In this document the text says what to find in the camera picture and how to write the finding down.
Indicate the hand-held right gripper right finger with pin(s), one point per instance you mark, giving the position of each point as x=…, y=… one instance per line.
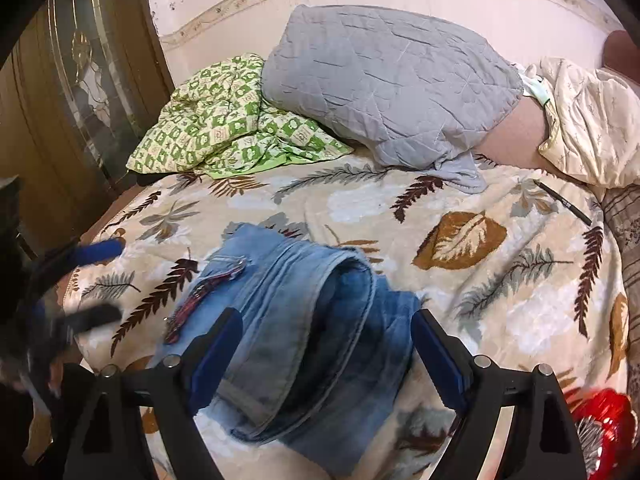
x=440, y=360

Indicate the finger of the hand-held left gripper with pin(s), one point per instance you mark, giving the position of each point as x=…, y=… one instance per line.
x=95, y=317
x=95, y=252

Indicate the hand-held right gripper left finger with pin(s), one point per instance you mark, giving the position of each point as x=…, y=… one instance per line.
x=215, y=365

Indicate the blue denim pants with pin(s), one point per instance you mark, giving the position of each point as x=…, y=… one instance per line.
x=310, y=340

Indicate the leaf print blanket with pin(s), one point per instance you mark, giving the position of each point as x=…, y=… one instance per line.
x=500, y=290

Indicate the wooden door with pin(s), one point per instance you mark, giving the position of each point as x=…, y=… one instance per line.
x=65, y=110

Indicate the red shiny bag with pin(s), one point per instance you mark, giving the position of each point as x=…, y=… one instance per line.
x=605, y=430

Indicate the green patterned cloth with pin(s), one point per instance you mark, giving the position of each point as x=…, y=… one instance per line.
x=220, y=115

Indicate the black pen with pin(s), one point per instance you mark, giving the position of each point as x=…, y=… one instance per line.
x=562, y=201

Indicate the brown striped cloth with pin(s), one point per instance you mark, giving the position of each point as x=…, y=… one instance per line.
x=625, y=230

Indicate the pink pillow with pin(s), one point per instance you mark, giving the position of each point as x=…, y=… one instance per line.
x=515, y=135

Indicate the grey quilted pillow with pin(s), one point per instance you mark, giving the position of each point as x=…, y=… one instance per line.
x=390, y=85

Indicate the cream quilt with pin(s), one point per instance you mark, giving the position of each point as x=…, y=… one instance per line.
x=595, y=120

